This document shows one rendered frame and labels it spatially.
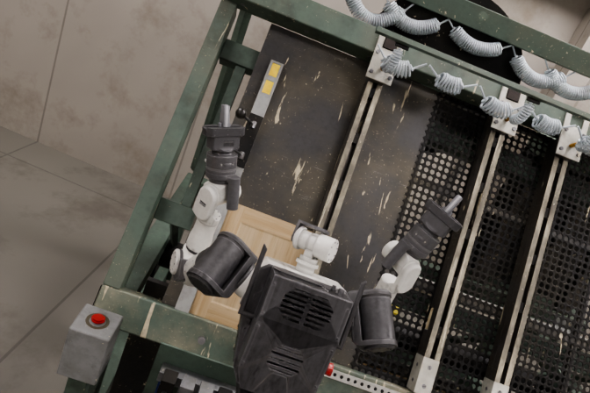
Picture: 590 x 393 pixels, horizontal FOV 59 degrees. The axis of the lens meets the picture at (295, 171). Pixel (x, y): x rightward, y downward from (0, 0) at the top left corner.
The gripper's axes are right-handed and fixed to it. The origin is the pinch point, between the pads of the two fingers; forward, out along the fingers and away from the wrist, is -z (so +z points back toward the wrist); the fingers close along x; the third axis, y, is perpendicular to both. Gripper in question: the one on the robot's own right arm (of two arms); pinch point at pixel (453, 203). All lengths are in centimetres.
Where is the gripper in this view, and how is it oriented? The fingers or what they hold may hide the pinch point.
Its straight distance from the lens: 157.7
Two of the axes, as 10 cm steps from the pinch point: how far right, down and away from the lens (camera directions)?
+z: -6.0, 7.6, 2.3
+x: -6.7, -6.4, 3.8
